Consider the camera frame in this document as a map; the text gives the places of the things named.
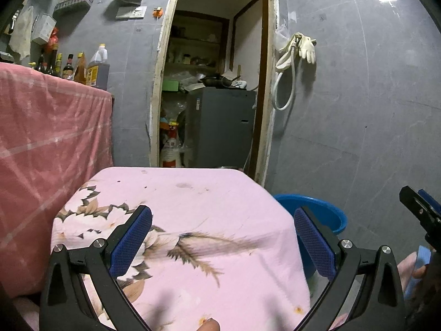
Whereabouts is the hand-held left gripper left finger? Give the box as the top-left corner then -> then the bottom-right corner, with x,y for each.
39,204 -> 153,331

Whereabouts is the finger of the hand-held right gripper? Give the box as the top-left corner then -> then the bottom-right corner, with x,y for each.
418,189 -> 441,216
400,186 -> 441,246

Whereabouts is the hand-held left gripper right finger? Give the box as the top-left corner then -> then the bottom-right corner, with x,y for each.
294,206 -> 406,331

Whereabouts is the blue plastic bucket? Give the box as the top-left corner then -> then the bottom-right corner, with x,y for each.
274,194 -> 348,278

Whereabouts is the pink floral table cloth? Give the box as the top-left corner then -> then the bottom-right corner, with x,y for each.
51,166 -> 311,331

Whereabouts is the red label plastic bottle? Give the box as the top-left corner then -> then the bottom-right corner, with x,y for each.
160,124 -> 183,168

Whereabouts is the pink checked cloth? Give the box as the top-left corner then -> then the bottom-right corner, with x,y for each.
0,62 -> 114,299

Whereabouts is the grey washing machine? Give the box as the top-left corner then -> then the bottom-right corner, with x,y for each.
184,87 -> 257,169

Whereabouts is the large oil jug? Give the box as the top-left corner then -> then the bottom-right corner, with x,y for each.
85,44 -> 111,89

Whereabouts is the orange sauce bottle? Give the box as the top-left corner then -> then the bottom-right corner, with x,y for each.
74,52 -> 87,85

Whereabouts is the black wok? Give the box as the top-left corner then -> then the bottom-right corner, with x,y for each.
200,76 -> 225,89

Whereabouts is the dark bottle with label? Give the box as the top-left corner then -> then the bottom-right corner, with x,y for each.
62,54 -> 76,81

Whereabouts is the cream rubber glove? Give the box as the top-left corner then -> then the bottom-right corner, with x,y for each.
298,35 -> 317,64
276,46 -> 294,70

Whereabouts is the tall dark sauce bottle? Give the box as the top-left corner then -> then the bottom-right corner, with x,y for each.
46,44 -> 59,76

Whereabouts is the clear plastic bag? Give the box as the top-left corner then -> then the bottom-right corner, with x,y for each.
275,24 -> 293,47

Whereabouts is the wooden shelf unit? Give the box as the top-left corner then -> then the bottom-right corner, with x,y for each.
169,10 -> 230,76

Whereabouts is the red plastic bag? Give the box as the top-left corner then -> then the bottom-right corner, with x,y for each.
46,28 -> 60,50

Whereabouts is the cream hanging rag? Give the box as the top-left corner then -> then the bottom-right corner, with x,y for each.
9,5 -> 35,61

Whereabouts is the wooden door frame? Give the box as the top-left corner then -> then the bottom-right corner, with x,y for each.
148,0 -> 278,187

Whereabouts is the white hose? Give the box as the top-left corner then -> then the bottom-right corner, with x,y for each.
272,38 -> 299,111

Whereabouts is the white wall switch panel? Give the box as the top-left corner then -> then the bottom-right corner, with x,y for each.
115,6 -> 147,19

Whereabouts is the white wall box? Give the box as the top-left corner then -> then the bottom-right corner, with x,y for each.
32,13 -> 57,45

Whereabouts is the grey wall shelf rack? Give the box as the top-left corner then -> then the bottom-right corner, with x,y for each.
53,0 -> 95,16

